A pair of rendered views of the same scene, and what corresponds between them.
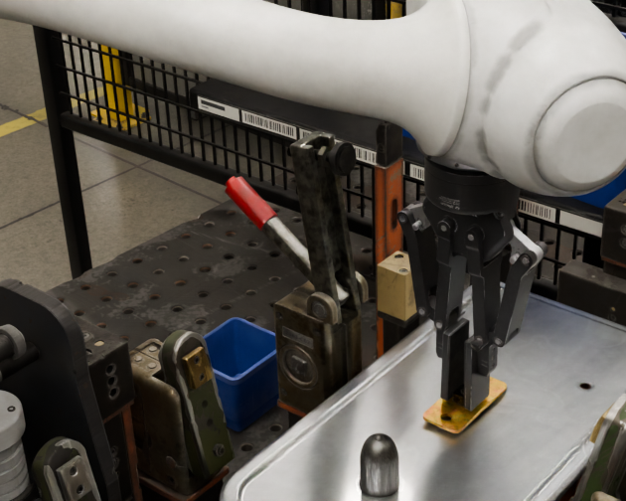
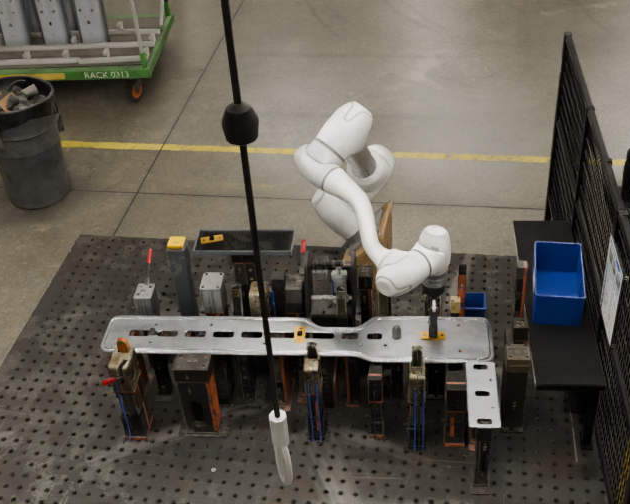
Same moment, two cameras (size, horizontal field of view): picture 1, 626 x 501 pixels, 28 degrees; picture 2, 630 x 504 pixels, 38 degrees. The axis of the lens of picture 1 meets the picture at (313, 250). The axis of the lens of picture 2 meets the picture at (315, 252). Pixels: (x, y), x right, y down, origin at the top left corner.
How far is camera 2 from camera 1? 2.55 m
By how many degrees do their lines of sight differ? 47
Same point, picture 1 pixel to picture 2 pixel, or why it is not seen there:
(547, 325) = (477, 336)
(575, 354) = (470, 345)
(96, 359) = (362, 276)
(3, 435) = (337, 279)
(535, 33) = (388, 265)
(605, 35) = (396, 272)
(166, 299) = (497, 277)
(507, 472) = not seen: hidden behind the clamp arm
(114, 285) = (492, 264)
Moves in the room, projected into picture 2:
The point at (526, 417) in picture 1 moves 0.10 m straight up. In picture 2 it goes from (438, 346) to (439, 325)
